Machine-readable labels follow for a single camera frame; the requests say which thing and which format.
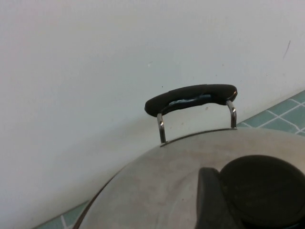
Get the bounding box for steel pot lid black knob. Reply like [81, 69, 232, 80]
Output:
[30, 127, 305, 229]

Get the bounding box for teal grid tablecloth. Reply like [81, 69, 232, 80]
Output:
[30, 89, 305, 229]

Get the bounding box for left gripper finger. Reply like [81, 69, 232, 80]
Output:
[194, 167, 236, 229]

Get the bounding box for stainless steel pot black handles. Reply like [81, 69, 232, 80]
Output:
[144, 83, 238, 146]

